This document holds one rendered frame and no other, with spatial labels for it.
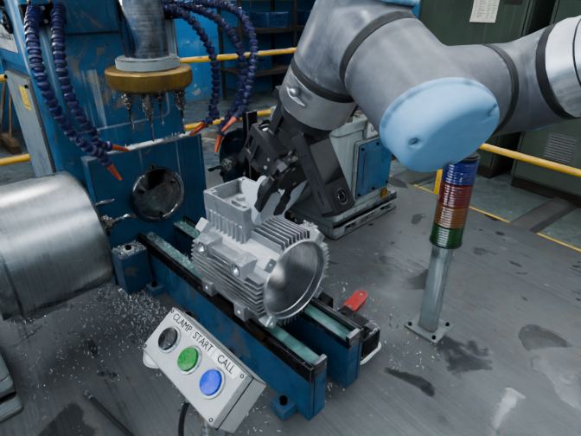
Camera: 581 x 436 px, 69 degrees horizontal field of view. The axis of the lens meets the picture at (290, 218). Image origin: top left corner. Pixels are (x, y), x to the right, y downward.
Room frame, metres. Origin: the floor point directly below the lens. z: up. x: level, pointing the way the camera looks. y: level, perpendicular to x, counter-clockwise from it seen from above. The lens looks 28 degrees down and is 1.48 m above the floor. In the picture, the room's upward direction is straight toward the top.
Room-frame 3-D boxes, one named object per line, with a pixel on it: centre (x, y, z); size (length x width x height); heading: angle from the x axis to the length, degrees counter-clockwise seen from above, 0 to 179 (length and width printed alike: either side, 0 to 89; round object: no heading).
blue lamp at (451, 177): (0.74, -0.32, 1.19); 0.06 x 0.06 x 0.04
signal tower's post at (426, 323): (0.74, -0.32, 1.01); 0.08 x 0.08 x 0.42; 44
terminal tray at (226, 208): (0.73, 0.09, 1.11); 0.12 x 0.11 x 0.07; 45
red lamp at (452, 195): (0.74, -0.32, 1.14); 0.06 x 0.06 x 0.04
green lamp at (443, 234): (0.74, -0.32, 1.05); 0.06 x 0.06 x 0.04
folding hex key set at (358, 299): (0.82, -0.16, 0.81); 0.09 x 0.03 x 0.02; 144
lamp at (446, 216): (0.74, -0.32, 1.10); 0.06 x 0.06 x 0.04
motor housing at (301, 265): (0.70, 0.06, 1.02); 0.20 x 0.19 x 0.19; 45
